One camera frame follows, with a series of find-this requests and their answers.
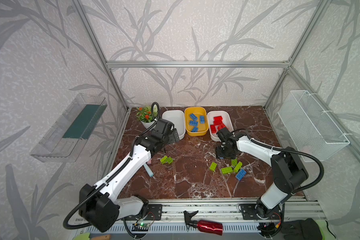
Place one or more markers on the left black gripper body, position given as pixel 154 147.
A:
pixel 172 135

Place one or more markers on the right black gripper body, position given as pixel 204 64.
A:
pixel 225 151

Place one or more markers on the small green lego brick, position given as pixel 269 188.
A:
pixel 213 167

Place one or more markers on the red lego brick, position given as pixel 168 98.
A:
pixel 213 129
pixel 219 122
pixel 218 118

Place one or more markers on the green lego brick pair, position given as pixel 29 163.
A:
pixel 166 160

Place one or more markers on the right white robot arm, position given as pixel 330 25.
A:
pixel 289 172

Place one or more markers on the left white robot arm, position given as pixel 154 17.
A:
pixel 100 205

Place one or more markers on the potted plant white pot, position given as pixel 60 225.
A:
pixel 148 115

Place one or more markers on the left white container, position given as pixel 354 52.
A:
pixel 177 117

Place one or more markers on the white container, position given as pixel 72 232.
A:
pixel 177 117
pixel 226 122

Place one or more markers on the right white container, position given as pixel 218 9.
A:
pixel 226 122

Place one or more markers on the yellow container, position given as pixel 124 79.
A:
pixel 202 128

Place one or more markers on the red spray bottle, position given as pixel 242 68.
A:
pixel 202 225

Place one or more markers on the left circuit board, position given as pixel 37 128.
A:
pixel 142 226

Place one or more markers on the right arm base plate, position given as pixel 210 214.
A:
pixel 252 211

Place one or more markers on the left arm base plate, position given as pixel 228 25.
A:
pixel 151 212

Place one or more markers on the white wire mesh basket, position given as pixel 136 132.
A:
pixel 310 127

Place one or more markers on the clear wall shelf green mat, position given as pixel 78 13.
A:
pixel 65 140

